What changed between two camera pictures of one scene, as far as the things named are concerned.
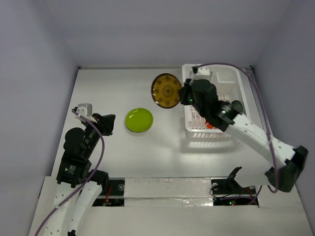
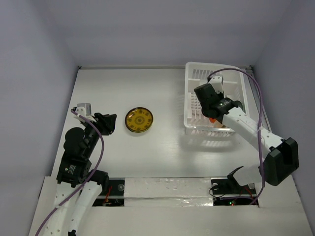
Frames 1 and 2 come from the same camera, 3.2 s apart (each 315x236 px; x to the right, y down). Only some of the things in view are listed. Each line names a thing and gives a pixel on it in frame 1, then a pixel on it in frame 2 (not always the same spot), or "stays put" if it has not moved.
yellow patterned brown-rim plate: (166, 90) to (139, 119)
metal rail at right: (260, 102) stays put
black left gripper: (106, 122) stays put
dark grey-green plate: (237, 105) stays put
